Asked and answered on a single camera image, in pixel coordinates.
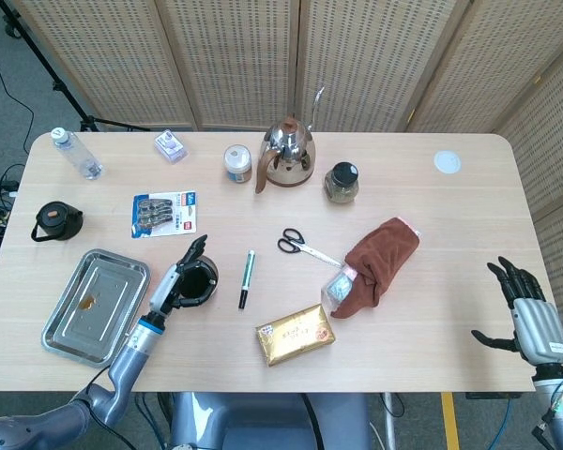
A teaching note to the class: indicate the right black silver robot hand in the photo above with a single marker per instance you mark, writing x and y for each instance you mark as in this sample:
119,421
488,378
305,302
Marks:
539,328

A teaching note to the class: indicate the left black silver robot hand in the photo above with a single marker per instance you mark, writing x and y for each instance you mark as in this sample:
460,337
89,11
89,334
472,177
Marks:
165,288

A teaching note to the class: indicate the stainless steel tray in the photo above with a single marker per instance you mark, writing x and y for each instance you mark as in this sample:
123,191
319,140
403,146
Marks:
108,290

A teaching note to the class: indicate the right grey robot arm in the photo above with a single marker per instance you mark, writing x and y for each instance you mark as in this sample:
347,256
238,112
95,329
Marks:
560,412

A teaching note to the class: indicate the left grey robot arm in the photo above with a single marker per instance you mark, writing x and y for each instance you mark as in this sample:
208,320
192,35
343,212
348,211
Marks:
131,347

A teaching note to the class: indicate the cup of dark coffee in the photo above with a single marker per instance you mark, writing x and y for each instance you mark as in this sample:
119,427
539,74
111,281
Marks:
197,283

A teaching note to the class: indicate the binder clip blister pack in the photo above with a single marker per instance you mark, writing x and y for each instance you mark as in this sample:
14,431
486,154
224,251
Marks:
164,215

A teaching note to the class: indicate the green white marker pen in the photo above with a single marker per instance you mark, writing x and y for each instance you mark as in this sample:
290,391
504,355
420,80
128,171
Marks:
247,279

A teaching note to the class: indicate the black teapot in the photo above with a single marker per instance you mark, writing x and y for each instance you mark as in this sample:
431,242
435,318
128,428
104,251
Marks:
56,220

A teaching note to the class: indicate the yellow floor tape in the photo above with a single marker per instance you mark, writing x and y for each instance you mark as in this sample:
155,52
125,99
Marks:
450,422

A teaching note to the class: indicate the gold tissue pack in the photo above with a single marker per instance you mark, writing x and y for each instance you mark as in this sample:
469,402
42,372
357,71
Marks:
295,335

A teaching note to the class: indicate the small clear plastic box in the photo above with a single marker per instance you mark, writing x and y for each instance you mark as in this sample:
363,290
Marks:
170,146

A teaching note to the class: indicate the white lidded brown jar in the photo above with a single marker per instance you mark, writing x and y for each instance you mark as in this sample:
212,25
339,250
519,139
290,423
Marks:
237,161

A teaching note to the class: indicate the clear plastic water bottle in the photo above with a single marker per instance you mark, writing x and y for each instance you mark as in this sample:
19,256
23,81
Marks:
77,152

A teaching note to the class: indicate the clear wrapped tissue pack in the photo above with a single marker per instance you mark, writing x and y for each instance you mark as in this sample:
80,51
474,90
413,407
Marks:
338,288

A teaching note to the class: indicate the white table leg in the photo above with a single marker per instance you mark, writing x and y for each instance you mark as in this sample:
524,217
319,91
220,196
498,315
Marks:
390,422

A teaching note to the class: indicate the brown towel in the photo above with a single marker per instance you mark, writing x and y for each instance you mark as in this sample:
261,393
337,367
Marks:
380,253

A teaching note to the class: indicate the steel gooseneck kettle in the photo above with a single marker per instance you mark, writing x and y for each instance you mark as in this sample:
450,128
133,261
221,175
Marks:
288,154

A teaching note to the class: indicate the black tripod stand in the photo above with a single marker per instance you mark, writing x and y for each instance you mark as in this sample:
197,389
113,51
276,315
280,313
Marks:
89,123

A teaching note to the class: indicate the wooden woven screen panel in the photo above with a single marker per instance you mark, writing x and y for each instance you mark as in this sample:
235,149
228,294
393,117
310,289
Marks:
98,56
370,61
239,61
553,140
488,70

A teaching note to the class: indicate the black lidded glass jar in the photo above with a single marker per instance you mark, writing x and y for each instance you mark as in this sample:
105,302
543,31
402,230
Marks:
341,183

